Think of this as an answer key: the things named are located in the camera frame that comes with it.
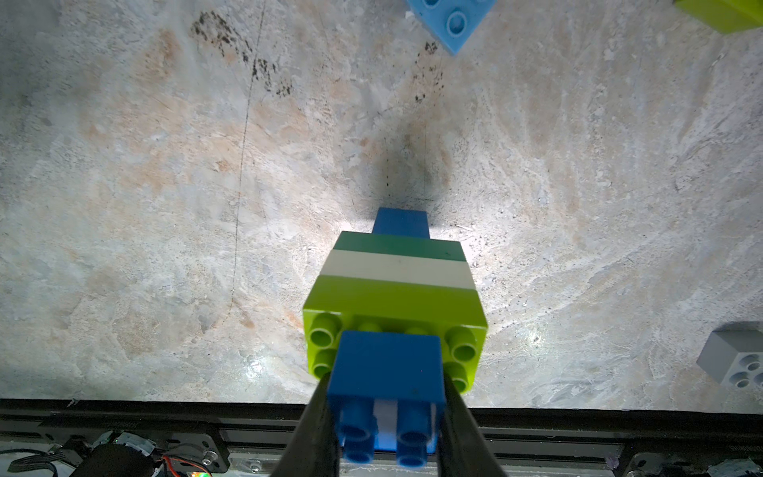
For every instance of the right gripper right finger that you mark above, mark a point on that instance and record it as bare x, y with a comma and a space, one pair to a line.
462, 449

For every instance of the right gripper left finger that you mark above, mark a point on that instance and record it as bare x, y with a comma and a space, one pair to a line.
314, 449

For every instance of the lime green long lego brick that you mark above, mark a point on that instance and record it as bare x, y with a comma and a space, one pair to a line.
337, 304

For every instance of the white lego brick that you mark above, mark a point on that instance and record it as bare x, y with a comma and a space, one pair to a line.
402, 269

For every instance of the dark green lego brick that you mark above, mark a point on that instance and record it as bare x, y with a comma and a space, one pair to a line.
400, 246

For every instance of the grey lego plate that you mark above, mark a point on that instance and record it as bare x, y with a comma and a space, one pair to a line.
732, 356

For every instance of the light blue lego brick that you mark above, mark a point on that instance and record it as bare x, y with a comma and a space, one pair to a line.
451, 22

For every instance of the lime green small lego brick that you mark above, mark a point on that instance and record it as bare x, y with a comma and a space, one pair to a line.
724, 16

